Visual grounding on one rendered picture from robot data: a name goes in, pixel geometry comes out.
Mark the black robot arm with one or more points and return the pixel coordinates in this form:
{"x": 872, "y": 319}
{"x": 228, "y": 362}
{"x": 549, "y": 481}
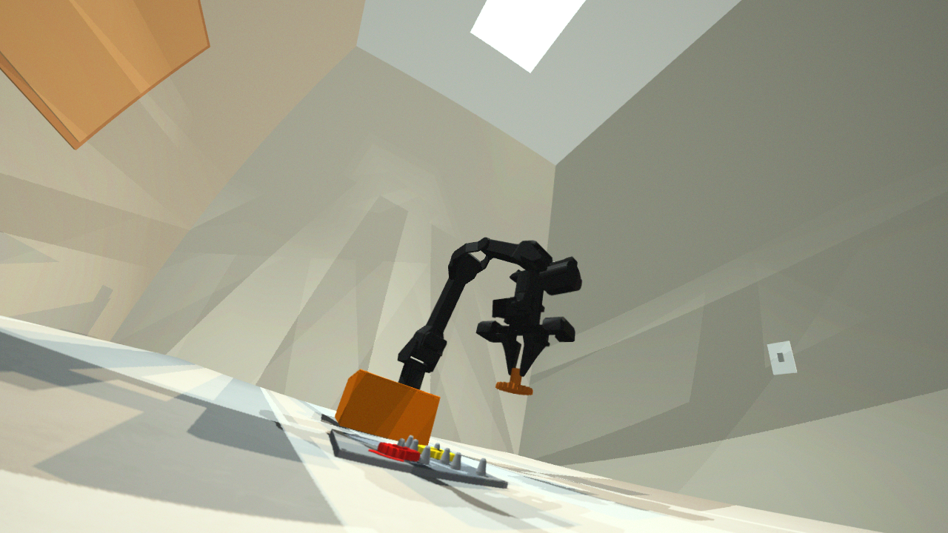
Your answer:
{"x": 540, "y": 274}

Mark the orange gear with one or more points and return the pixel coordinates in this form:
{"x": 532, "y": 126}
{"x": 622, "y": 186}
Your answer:
{"x": 514, "y": 386}

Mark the red gear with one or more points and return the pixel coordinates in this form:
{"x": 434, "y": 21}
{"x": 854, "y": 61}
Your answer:
{"x": 394, "y": 450}

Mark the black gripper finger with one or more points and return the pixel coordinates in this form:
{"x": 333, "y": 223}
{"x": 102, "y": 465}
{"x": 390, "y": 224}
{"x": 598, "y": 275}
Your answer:
{"x": 533, "y": 345}
{"x": 511, "y": 350}

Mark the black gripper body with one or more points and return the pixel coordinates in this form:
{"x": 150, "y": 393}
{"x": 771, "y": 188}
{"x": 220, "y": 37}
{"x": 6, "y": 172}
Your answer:
{"x": 558, "y": 326}

